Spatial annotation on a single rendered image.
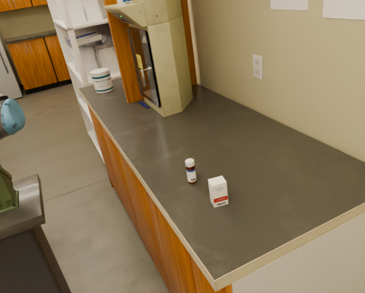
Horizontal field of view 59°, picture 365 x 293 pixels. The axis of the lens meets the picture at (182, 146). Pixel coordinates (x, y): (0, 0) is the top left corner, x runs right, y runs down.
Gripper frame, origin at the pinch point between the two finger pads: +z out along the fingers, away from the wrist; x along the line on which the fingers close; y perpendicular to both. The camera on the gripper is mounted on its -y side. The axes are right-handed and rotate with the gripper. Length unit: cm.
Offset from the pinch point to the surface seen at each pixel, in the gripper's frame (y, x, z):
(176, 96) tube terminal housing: 56, 7, 77
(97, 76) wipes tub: 53, 84, 85
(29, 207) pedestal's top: -17.9, -1.2, 26.1
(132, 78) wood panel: 58, 47, 80
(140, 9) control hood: 76, 18, 37
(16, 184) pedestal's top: -17.0, 19.4, 30.8
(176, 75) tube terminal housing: 64, 9, 70
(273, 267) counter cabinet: 9, -82, 42
